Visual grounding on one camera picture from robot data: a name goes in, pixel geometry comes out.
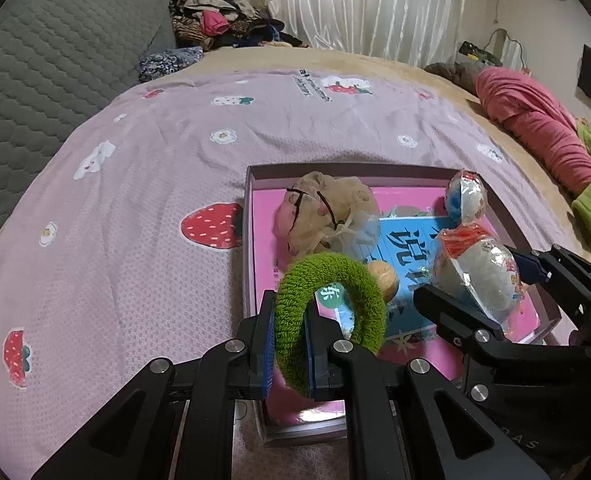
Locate walnut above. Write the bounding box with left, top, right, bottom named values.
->
left=365, top=260, right=400, bottom=303

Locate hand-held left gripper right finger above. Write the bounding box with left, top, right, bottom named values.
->
left=303, top=305, right=551, bottom=480

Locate beige mesh bath puff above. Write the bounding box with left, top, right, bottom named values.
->
left=272, top=171, right=380, bottom=256

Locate black and yellow object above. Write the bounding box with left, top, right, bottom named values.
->
left=458, top=40, right=503, bottom=66

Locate white desk appliance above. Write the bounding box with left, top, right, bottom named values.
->
left=488, top=27, right=526, bottom=71

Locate dark cloth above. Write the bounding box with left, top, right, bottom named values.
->
left=424, top=60, right=493, bottom=95

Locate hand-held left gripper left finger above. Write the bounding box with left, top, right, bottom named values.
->
left=30, top=292, right=277, bottom=480

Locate beige bed sheet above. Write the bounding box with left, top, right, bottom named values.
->
left=176, top=47, right=591, bottom=261

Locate blue patterned cloth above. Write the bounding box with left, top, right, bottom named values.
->
left=138, top=46, right=205, bottom=83

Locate shallow box with pink lining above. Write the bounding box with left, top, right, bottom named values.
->
left=242, top=162, right=562, bottom=448

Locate grey quilted headboard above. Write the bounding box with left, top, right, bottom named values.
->
left=0, top=0, right=176, bottom=271

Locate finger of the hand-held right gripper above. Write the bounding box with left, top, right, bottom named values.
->
left=513, top=244, right=591, bottom=311
left=413, top=284, right=509, bottom=356

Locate pink quilt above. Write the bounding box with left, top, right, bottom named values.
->
left=475, top=66, right=591, bottom=201

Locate green fuzzy hair ring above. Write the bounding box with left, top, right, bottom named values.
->
left=274, top=253, right=389, bottom=397

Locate white curtain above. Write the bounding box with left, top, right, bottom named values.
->
left=266, top=0, right=471, bottom=68

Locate round clear-wrapped snack cup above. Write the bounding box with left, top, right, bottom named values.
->
left=433, top=225, right=526, bottom=323

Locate pile of clothes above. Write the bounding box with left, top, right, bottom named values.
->
left=168, top=0, right=309, bottom=52

